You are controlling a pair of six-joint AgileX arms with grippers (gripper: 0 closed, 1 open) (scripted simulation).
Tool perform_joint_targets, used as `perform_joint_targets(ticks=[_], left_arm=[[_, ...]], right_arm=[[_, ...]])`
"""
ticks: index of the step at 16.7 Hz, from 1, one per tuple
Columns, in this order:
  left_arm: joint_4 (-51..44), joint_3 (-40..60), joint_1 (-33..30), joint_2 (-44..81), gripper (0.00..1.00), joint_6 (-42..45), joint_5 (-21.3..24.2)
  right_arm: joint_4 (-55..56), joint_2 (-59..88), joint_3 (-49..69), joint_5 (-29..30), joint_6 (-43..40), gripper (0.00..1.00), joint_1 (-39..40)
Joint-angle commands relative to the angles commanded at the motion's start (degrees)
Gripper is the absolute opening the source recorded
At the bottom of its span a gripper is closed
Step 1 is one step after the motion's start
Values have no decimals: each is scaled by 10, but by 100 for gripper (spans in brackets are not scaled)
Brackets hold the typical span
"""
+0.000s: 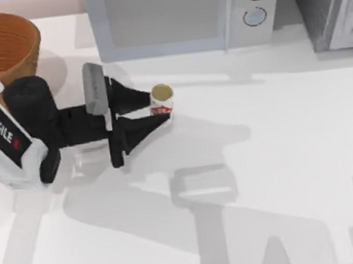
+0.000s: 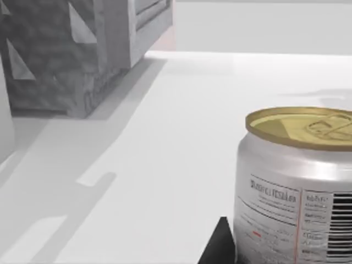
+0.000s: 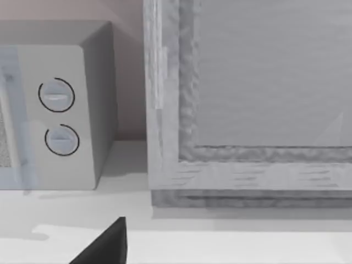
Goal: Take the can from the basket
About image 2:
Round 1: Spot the grey cabinet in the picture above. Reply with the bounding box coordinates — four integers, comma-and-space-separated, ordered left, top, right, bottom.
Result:
0, 0, 174, 120

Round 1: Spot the silver can with gold lid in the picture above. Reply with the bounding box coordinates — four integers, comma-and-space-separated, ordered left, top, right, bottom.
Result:
233, 107, 352, 264

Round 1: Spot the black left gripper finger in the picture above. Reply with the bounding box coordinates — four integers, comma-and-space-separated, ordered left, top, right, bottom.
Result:
197, 216, 238, 264

